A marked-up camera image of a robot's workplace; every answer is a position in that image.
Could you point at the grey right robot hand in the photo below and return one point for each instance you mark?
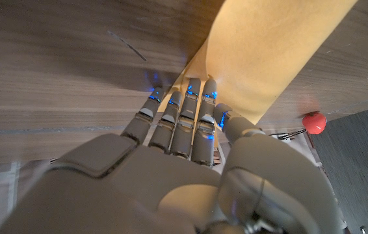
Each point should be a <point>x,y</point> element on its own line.
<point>158,188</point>

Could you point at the yellow paper mat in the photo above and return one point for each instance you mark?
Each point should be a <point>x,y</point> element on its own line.
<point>262,48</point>

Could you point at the red ball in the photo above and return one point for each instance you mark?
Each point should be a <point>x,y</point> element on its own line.
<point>314,123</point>

